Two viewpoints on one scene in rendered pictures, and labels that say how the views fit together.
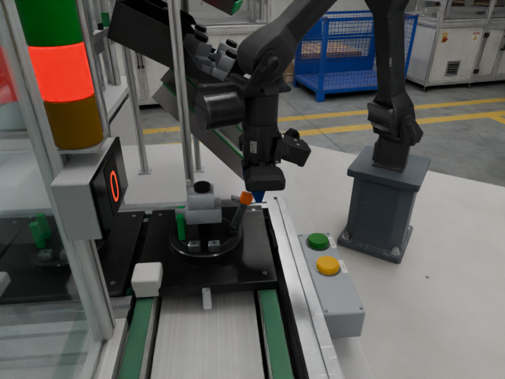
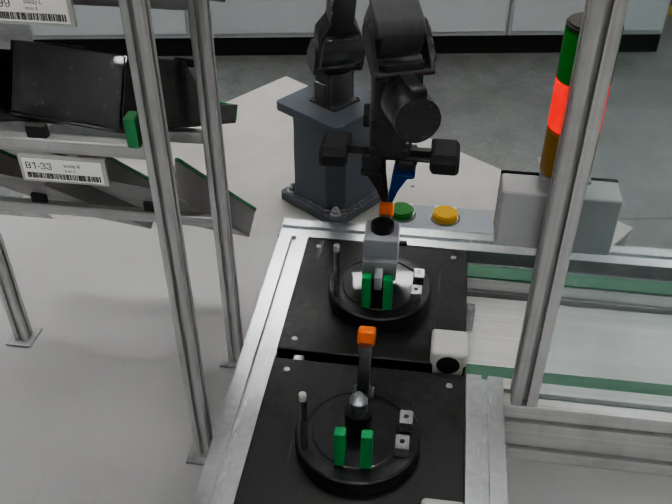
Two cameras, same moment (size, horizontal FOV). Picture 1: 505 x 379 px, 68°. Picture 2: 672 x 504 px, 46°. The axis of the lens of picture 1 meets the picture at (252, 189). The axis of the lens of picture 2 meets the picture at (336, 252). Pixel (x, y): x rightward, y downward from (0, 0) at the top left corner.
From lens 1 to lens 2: 1.05 m
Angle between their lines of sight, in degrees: 62
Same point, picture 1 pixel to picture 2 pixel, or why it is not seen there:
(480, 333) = (489, 185)
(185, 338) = (505, 354)
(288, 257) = (421, 239)
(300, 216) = (260, 244)
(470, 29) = not seen: outside the picture
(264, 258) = (427, 253)
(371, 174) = (357, 118)
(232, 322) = (486, 315)
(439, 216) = not seen: hidden behind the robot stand
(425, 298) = (441, 197)
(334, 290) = (481, 221)
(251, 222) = (350, 252)
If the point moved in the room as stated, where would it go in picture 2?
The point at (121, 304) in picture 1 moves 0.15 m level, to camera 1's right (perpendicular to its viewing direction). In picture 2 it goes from (481, 383) to (491, 304)
